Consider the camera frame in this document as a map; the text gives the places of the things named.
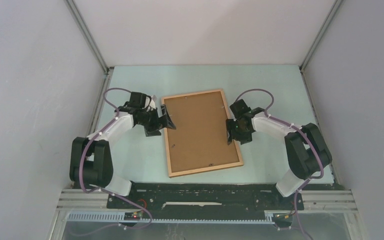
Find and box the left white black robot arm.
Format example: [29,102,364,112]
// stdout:
[69,91,176,208]

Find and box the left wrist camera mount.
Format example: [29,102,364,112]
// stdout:
[145,95,157,111]

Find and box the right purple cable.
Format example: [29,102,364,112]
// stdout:
[235,88,325,240]

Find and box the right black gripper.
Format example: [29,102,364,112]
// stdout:
[225,118,253,145]

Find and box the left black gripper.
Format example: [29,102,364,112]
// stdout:
[137,104,175,137]

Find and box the aluminium corner post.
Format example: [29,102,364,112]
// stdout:
[64,0,110,74]
[299,0,345,73]

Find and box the left aluminium corner post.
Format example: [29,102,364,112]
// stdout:
[64,0,110,74]

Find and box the white toothed cable duct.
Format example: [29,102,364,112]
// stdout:
[66,211,274,225]

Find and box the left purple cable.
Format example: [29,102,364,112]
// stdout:
[78,87,154,231]

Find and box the brown cardboard backing board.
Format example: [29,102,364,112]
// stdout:
[161,89,244,178]

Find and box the right aluminium corner post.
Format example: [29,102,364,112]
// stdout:
[299,0,345,73]

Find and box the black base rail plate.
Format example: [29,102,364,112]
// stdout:
[105,181,306,222]

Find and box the light wooden picture frame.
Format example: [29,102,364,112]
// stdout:
[160,88,245,179]

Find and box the purple cable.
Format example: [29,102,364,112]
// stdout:
[78,87,154,231]
[235,88,325,240]

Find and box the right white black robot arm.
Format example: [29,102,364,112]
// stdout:
[226,99,333,209]

